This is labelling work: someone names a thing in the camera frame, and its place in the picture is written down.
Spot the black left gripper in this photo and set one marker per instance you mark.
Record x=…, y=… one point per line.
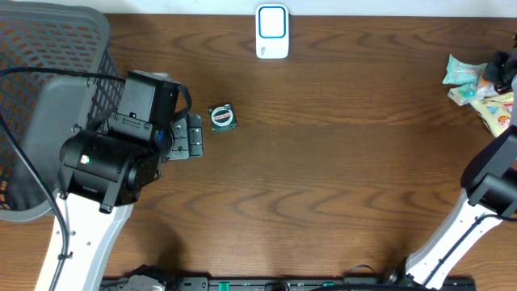
x=187, y=145

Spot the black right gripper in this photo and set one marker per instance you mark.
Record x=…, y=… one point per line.
x=491, y=72

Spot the yellow wet wipes pack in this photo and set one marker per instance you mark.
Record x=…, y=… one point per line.
x=496, y=112

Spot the small teal tissue pack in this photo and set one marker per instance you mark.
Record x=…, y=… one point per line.
x=469, y=93

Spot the teal wipes pouch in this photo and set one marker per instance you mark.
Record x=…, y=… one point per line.
x=460, y=73

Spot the dark green round-label box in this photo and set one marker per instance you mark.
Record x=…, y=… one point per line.
x=223, y=118

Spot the orange small tissue pack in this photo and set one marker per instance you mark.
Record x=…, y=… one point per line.
x=486, y=85

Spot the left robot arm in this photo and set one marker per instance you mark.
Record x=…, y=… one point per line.
x=99, y=181

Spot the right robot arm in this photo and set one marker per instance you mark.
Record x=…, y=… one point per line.
x=488, y=198

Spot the white barcode scanner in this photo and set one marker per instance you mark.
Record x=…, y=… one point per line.
x=272, y=31

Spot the grey plastic shopping basket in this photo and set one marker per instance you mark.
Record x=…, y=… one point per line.
x=43, y=110

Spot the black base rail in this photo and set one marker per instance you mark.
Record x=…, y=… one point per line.
x=150, y=278

